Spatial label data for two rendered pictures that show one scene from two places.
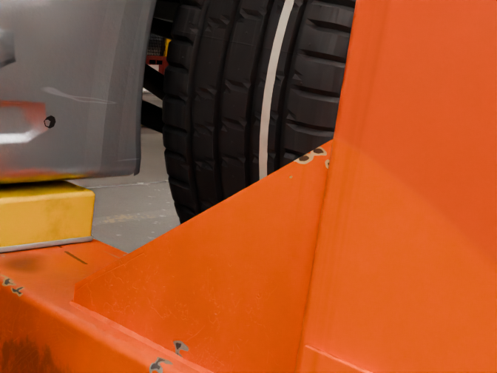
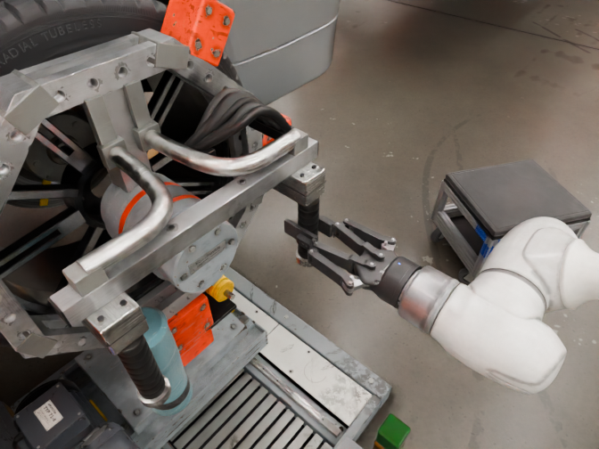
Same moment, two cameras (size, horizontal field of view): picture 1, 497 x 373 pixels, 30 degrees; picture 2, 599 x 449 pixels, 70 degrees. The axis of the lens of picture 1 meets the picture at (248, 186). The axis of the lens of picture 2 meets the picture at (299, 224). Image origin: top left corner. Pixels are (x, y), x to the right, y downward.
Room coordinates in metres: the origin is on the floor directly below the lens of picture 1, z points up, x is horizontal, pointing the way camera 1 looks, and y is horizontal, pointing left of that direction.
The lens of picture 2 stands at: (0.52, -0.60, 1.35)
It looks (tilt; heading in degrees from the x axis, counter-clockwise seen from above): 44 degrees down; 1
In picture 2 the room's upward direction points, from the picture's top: straight up
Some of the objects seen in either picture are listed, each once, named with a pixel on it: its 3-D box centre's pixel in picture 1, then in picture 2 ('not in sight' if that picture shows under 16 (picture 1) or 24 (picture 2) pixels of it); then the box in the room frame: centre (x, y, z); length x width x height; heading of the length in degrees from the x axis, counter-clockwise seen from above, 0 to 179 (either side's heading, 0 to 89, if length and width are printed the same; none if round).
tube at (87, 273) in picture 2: not in sight; (94, 183); (0.91, -0.35, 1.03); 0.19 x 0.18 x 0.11; 50
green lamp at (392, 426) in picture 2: not in sight; (392, 434); (0.78, -0.74, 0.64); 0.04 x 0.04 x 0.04; 50
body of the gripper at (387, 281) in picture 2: not in sight; (384, 273); (0.95, -0.73, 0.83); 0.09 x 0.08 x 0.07; 50
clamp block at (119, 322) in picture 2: not in sight; (105, 309); (0.81, -0.36, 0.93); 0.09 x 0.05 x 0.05; 50
